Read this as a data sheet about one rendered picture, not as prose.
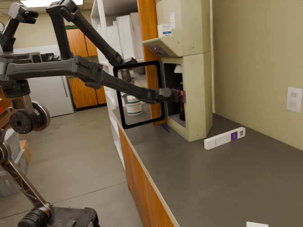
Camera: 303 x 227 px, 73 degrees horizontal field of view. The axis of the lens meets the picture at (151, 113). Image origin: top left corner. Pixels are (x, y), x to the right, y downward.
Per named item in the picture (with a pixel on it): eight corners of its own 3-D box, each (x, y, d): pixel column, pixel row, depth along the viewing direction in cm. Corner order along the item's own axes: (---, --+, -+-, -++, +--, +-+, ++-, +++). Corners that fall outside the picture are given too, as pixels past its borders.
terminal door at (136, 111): (165, 119, 142) (159, 59, 130) (122, 130, 131) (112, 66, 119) (164, 118, 143) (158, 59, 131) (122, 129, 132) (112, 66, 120)
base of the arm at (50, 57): (56, 70, 143) (51, 52, 140) (66, 69, 142) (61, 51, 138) (47, 72, 135) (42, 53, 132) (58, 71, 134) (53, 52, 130)
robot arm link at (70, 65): (86, 49, 81) (83, 73, 78) (100, 65, 94) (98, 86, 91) (-11, 58, 89) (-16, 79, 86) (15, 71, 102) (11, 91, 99)
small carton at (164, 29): (167, 37, 107) (166, 24, 106) (172, 36, 103) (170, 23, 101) (158, 38, 106) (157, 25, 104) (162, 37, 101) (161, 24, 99)
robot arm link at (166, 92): (144, 89, 121) (144, 103, 119) (150, 81, 110) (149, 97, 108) (164, 91, 124) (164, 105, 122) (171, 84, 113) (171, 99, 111)
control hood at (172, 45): (160, 56, 131) (158, 39, 128) (183, 56, 102) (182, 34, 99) (143, 58, 128) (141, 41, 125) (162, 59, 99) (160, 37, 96)
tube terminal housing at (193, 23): (198, 117, 152) (193, 2, 129) (227, 132, 123) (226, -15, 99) (167, 124, 145) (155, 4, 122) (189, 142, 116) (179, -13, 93)
